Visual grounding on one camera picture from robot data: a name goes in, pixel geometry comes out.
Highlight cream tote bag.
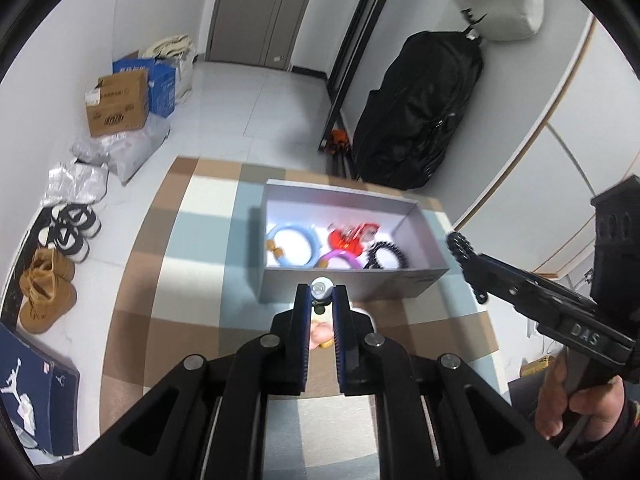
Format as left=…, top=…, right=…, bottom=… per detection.
left=139, top=34, right=196, bottom=62

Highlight grey plastic parcel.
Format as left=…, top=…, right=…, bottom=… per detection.
left=71, top=117, right=171, bottom=185

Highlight grey door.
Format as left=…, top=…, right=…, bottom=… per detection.
left=207, top=0, right=327, bottom=69

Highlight black coil hair tie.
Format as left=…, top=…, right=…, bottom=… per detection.
left=362, top=240, right=411, bottom=271

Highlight brown cardboard box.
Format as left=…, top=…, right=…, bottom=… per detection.
left=83, top=69, right=151, bottom=139

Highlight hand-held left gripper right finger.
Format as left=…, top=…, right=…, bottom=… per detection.
left=333, top=284, right=582, bottom=480

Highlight silver plastic parcel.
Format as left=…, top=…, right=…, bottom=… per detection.
left=40, top=161, right=110, bottom=209

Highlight small yellow packet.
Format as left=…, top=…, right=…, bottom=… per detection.
left=519, top=353, right=554, bottom=379

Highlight person's right hand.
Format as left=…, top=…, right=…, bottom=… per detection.
left=536, top=349, right=627, bottom=442

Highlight small white green ring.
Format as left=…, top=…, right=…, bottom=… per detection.
left=310, top=276, right=335, bottom=312

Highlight black white sneaker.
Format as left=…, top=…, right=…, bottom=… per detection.
left=38, top=222, right=92, bottom=264
left=49, top=203, right=101, bottom=239

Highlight pink hair clip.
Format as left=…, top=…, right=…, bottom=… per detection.
left=309, top=321, right=335, bottom=351

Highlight tan suede boot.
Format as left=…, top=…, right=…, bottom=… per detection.
left=30, top=247, right=76, bottom=286
left=18, top=269, right=78, bottom=335

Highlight red round badge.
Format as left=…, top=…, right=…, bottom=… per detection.
left=327, top=227, right=369, bottom=257

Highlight white plastic bag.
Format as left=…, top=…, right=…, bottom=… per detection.
left=172, top=52, right=197, bottom=106

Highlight navy shoe box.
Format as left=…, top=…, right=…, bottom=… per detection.
left=0, top=320, right=81, bottom=457

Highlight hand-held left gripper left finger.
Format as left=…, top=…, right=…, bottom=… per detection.
left=60, top=282, right=313, bottom=480

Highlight grey cardboard box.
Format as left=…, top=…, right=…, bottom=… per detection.
left=257, top=178, right=451, bottom=304

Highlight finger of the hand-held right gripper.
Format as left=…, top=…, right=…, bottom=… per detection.
left=464, top=265, right=552, bottom=332
left=469, top=249, right=597, bottom=312

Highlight cream duffel bag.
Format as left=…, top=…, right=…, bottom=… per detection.
left=430, top=0, right=545, bottom=42

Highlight blue cardboard box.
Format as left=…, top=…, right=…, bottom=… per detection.
left=112, top=51, right=179, bottom=120

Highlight blue ring bracelet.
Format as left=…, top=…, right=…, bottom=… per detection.
left=267, top=223, right=321, bottom=269

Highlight red hair clip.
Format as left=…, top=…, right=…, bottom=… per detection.
left=350, top=221, right=382, bottom=244

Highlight orange tool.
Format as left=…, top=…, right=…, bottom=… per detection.
left=324, top=129, right=352, bottom=154

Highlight white wardrobe door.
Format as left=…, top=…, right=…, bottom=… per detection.
left=450, top=14, right=640, bottom=282

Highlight purple hair ring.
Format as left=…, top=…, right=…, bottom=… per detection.
left=317, top=250, right=362, bottom=271

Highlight black backpack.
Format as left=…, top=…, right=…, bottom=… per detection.
left=351, top=30, right=485, bottom=191

